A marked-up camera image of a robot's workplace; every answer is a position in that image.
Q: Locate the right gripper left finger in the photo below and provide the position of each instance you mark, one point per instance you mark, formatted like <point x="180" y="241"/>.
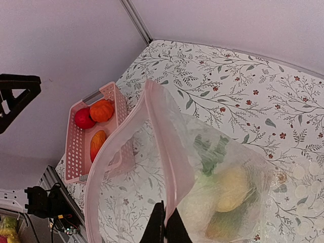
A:
<point x="154" y="231"/>

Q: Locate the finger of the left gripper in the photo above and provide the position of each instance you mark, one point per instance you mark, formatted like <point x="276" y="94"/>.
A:
<point x="17" y="91"/>

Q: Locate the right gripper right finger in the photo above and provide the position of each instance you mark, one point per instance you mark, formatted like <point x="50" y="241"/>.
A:
<point x="175" y="230"/>

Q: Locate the white garlic toy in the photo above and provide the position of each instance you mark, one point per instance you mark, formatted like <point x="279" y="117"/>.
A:
<point x="198" y="206"/>

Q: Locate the clear zip top bag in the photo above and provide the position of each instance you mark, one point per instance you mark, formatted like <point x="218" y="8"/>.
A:
<point x="186" y="148"/>

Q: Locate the orange red mango toy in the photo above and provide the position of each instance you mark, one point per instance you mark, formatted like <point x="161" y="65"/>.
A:
<point x="96" y="143"/>

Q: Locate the red apple toy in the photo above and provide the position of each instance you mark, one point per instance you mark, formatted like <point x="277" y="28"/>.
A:
<point x="83" y="119"/>

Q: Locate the pink plastic basket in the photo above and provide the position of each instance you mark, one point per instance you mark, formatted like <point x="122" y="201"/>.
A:
<point x="78" y="140"/>

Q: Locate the floral tablecloth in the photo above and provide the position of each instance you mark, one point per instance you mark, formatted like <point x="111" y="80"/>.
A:
<point x="272" y="109"/>

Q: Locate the front aluminium rail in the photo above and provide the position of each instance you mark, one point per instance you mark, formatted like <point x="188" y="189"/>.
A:
<point x="72" y="227"/>

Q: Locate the left aluminium frame post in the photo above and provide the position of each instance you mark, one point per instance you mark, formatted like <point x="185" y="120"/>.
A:
<point x="135" y="17"/>

